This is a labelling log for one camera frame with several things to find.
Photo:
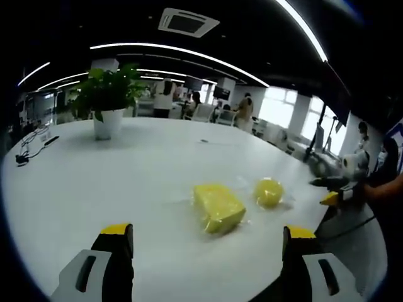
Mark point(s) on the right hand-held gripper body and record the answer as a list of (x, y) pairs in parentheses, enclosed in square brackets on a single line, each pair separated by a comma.
[(354, 166)]

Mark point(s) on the green potted plant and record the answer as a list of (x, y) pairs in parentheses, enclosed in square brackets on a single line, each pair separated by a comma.
[(105, 97)]

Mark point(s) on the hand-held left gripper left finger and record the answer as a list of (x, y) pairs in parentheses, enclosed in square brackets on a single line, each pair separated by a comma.
[(104, 261)]

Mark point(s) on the black pen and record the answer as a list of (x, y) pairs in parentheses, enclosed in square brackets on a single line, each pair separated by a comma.
[(52, 140)]

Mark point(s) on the black monitor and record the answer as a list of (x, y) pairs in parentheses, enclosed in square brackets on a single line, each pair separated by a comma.
[(222, 92)]

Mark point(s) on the yellow round silicone block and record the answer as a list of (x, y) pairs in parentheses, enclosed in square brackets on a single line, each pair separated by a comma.
[(268, 192)]

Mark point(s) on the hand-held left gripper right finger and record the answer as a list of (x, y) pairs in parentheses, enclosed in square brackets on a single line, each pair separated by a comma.
[(310, 264)]

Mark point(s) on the ceiling air conditioner vent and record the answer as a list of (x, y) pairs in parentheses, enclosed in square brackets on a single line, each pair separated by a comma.
[(188, 22)]

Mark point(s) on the white office chair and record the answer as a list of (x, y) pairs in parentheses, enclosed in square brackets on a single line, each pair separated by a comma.
[(226, 117)]

